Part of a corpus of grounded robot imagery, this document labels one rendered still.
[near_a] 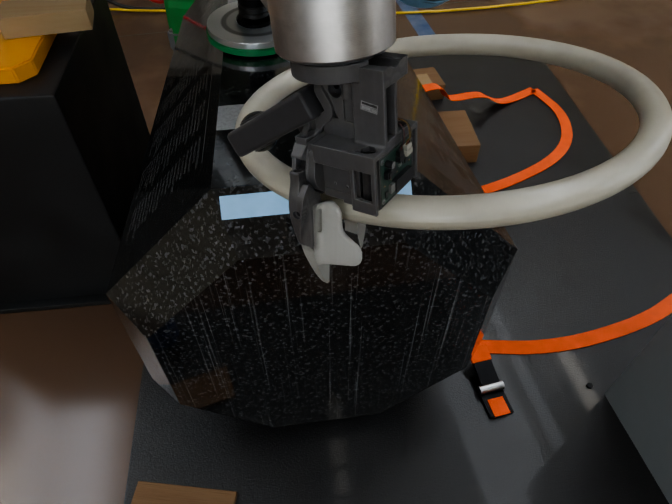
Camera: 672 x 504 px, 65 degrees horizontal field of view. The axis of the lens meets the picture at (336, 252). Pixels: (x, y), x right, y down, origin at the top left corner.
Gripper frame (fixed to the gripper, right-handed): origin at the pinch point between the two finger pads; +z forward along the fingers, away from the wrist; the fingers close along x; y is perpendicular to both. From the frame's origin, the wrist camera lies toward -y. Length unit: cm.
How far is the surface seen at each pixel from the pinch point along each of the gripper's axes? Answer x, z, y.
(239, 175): 19.0, 9.4, -32.8
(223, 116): 30, 6, -46
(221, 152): 21.8, 8.0, -39.1
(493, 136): 173, 74, -42
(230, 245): 11.4, 17.7, -30.1
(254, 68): 46, 3, -51
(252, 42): 49, -1, -54
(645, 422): 70, 90, 38
